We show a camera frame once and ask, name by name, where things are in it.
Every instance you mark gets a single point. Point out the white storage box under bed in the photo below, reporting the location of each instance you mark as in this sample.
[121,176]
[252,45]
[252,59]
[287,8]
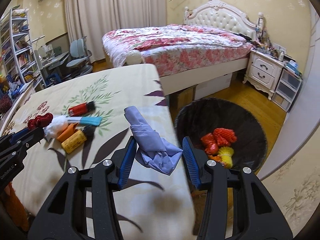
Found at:
[212,86]

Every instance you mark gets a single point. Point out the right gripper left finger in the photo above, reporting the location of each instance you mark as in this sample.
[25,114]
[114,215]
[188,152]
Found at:
[63,214]

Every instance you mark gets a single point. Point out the beige curtains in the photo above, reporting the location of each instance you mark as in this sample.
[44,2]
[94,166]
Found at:
[92,19]

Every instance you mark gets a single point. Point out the black trash bin with bag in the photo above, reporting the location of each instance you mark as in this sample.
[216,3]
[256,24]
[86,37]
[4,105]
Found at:
[204,115]

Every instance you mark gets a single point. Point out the pink floral quilt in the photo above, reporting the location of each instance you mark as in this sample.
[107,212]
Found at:
[174,48]

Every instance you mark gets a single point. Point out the white paper ball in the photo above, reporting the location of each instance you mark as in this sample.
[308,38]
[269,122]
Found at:
[56,127]

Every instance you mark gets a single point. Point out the red foam fruit net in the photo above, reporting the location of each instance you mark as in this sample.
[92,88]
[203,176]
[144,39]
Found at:
[220,137]

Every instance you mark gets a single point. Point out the floral cream bedspread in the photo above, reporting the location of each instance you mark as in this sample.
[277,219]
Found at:
[154,205]

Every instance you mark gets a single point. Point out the white ornate nightstand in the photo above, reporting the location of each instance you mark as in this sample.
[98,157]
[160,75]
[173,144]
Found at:
[263,72]

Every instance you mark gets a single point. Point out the light blue desk chair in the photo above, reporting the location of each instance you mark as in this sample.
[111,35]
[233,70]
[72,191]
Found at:
[80,59]

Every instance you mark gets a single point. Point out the white tufted headboard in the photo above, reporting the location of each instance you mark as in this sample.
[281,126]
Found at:
[221,15]

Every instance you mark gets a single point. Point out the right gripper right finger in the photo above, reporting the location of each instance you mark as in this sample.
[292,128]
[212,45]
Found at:
[256,214]

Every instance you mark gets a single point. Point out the red label black-cap bottle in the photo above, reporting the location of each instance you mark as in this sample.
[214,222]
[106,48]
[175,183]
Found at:
[81,109]

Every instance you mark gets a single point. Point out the large bed with white frame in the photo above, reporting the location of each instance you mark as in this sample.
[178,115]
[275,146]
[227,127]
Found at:
[180,81]

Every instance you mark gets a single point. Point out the blue white packet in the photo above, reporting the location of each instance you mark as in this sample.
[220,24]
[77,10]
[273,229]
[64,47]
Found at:
[85,120]

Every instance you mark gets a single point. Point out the study desk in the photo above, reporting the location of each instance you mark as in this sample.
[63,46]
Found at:
[50,59]

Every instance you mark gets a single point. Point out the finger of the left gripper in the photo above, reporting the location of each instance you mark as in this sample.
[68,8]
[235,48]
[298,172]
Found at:
[26,139]

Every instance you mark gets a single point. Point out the dark red foam net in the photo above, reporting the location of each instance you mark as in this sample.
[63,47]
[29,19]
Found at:
[40,121]

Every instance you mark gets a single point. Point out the yellow label brown bottle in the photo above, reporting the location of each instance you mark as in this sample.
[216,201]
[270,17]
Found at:
[77,139]

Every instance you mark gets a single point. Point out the lavender paper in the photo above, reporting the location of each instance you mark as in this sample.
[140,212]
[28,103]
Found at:
[153,150]

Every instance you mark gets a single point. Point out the cardboard box under bed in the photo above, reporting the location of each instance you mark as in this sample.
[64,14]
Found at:
[181,98]

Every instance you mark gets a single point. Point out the orange paper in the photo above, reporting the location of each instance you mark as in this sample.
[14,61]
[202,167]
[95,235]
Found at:
[68,132]

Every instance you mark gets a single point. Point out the clear plastic drawer unit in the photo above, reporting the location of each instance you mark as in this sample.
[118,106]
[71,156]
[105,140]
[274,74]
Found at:
[287,89]

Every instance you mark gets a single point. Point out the white bookshelf with books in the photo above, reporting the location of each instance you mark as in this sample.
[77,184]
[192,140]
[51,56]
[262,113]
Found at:
[18,55]

